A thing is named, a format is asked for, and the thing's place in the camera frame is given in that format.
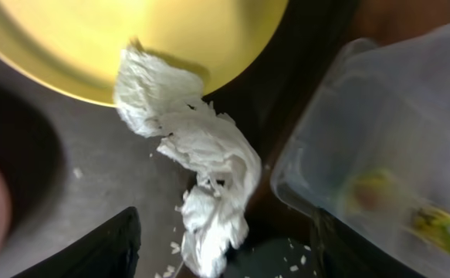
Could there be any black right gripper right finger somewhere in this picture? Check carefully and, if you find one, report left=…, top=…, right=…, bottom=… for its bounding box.
left=310, top=208, right=423, bottom=278

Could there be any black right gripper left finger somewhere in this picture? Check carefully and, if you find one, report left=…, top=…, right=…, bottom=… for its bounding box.
left=13, top=207, right=141, bottom=278

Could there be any yellow green snack wrapper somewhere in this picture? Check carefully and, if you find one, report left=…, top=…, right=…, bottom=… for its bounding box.
left=343, top=168, right=450, bottom=255

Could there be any white tissue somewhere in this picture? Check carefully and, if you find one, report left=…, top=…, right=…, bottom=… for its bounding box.
left=113, top=42, right=262, bottom=277

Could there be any black plastic tray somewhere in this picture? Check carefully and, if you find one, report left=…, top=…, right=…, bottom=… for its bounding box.
left=222, top=233, right=317, bottom=278

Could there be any dark brown serving tray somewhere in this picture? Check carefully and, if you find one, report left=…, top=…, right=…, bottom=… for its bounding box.
left=0, top=1, right=359, bottom=277

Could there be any clear plastic container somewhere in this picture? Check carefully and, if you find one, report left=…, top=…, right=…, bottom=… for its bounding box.
left=271, top=24, right=450, bottom=277

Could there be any yellow plate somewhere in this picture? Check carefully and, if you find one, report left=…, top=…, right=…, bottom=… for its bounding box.
left=0, top=0, right=287, bottom=107

